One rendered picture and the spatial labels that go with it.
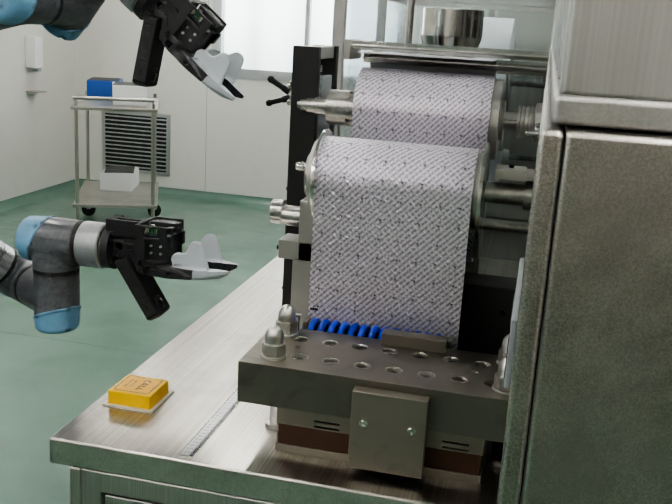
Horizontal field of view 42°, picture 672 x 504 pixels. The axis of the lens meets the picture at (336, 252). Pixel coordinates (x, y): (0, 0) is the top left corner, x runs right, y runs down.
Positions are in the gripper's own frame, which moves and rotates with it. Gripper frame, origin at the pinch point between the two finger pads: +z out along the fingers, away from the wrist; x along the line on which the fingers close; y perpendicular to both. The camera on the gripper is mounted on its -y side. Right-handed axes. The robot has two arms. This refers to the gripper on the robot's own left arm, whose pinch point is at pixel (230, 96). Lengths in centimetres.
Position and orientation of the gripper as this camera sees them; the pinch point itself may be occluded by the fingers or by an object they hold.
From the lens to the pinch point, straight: 143.0
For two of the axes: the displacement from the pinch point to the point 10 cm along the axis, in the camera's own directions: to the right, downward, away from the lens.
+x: 2.3, -2.3, 9.4
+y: 6.7, -6.7, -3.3
